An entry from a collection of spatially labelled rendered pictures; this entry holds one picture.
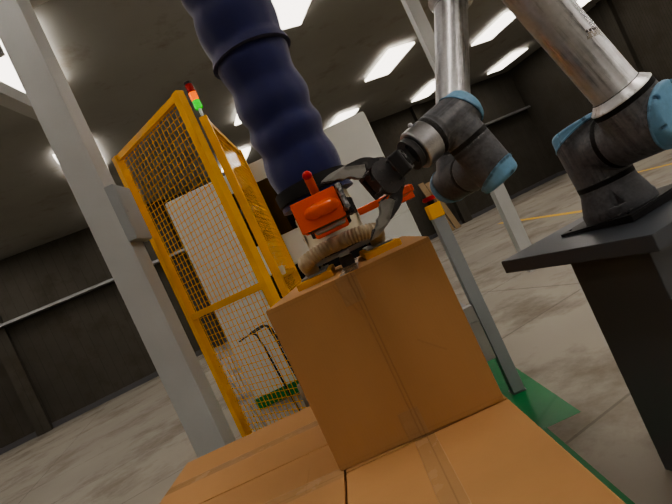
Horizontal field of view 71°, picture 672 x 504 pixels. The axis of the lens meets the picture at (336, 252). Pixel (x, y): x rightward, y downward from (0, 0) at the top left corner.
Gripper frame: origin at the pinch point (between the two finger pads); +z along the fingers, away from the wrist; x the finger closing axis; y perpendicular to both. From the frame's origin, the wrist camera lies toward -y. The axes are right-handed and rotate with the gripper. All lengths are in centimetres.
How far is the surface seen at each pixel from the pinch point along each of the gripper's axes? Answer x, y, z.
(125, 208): 70, 163, 40
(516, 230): -131, 315, -205
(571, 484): -51, -26, 9
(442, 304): -29.5, 8.1, -5.1
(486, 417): -53, 5, 5
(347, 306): -16.3, 13.4, 10.3
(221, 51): 53, 36, -13
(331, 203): 3.1, -20.5, 6.7
